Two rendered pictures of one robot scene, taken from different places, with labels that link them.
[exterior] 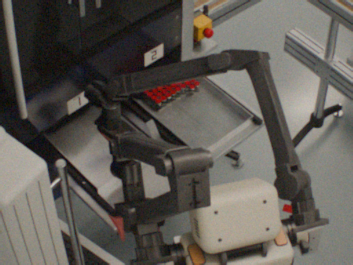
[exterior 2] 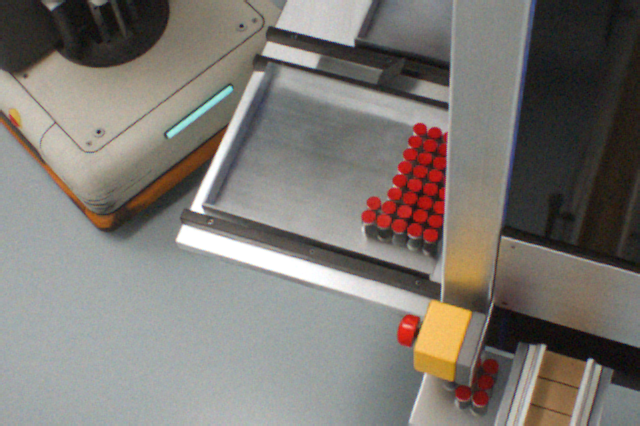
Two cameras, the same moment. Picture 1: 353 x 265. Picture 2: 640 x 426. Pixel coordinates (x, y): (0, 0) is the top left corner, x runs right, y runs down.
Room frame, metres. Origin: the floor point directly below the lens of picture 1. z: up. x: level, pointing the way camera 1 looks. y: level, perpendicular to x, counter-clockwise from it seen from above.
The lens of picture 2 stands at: (2.60, -0.38, 2.34)
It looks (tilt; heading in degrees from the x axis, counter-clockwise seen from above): 61 degrees down; 161
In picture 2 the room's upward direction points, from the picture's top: 9 degrees counter-clockwise
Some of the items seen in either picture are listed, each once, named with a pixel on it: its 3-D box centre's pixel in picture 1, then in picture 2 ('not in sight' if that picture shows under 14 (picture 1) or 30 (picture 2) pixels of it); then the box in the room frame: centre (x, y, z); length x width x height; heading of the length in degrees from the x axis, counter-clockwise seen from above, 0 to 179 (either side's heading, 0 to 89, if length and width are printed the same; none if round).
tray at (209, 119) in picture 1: (192, 110); (345, 167); (1.81, -0.06, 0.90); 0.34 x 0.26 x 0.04; 43
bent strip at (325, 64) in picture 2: (163, 139); (359, 64); (1.67, 0.04, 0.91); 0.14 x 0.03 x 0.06; 42
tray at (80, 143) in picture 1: (96, 141); (485, 6); (1.66, 0.26, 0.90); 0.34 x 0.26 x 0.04; 43
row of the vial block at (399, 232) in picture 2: (171, 91); (417, 186); (1.89, 0.01, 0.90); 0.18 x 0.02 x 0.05; 133
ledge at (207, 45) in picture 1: (193, 43); (473, 396); (2.19, -0.07, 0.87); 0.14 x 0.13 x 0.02; 43
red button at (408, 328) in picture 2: (207, 32); (413, 331); (2.12, -0.12, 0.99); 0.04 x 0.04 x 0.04; 43
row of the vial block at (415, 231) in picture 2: (167, 87); (432, 190); (1.91, 0.03, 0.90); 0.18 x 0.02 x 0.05; 133
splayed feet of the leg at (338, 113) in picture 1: (316, 125); not in sight; (2.51, -0.72, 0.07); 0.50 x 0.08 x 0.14; 133
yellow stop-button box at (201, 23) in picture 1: (198, 26); (448, 342); (2.15, -0.09, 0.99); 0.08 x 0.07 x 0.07; 43
